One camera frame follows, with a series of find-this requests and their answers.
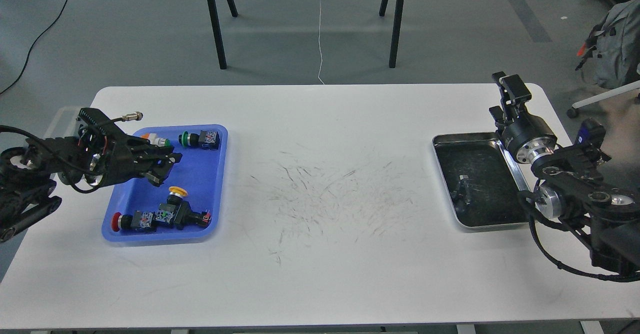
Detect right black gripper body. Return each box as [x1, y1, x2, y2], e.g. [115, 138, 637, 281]
[502, 114, 557, 165]

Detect red push button switch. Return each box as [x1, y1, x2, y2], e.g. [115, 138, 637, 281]
[111, 211, 212, 233]

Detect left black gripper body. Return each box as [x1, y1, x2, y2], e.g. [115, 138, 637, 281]
[90, 136, 150, 188]

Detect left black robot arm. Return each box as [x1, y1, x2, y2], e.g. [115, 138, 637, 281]
[0, 120, 182, 242]

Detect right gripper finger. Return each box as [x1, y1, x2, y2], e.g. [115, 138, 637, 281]
[491, 71, 532, 125]
[489, 106, 506, 137]

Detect black floor cable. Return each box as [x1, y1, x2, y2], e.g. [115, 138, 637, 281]
[0, 0, 126, 96]

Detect green push button switch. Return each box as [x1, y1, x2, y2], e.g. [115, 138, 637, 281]
[178, 130, 220, 150]

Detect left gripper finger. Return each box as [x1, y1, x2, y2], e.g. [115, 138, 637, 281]
[131, 141, 183, 166]
[140, 164, 173, 188]

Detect left black stand legs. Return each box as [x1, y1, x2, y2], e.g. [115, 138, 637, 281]
[206, 0, 239, 70]

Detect white office chair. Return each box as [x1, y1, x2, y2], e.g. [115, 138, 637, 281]
[566, 80, 640, 119]

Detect steel metal tray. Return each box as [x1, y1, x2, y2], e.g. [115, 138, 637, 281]
[432, 132, 530, 231]

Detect yellow mushroom push button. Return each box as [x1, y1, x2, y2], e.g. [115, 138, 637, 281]
[155, 186, 191, 230]

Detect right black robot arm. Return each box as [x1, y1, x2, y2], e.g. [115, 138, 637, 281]
[489, 71, 640, 283]

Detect grey backpack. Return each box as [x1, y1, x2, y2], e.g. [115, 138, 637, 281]
[575, 0, 640, 90]

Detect black stand legs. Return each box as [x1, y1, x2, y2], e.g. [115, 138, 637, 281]
[378, 0, 405, 69]
[206, 0, 239, 70]

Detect orange push button switch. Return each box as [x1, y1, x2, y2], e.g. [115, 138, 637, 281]
[140, 132, 172, 147]

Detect white hanging cord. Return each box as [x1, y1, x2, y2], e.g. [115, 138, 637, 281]
[303, 0, 334, 86]

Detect right black stand legs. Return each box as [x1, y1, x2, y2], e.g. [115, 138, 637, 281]
[378, 0, 405, 69]

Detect blue plastic tray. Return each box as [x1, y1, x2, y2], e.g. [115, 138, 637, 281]
[102, 124, 228, 246]

